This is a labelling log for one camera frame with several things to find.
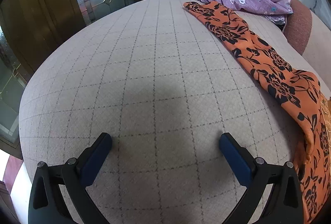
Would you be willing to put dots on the pink and maroon bolster pillow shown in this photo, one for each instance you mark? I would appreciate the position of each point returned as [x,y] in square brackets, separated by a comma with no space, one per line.
[310,37]

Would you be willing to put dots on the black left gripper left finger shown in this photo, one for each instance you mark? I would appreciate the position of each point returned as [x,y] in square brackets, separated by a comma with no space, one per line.
[47,205]

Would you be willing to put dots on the orange black floral cloth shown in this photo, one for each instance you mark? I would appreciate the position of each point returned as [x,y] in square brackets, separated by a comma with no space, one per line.
[298,92]

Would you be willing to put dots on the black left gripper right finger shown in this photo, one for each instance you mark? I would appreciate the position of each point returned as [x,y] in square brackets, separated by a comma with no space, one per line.
[284,204]

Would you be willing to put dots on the wooden glass panel door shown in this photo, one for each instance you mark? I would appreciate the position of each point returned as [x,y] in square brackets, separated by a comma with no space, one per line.
[81,66]

